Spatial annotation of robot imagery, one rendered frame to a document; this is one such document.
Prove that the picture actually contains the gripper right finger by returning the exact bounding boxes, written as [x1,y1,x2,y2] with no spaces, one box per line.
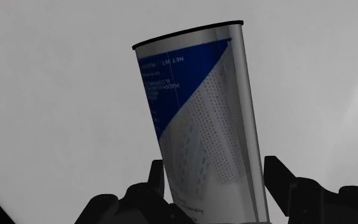
[263,155,358,224]

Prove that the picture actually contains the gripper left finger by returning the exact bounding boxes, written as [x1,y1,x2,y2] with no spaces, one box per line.
[74,159,196,224]

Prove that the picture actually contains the silver and blue can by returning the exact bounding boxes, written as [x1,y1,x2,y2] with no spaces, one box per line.
[132,20,271,224]

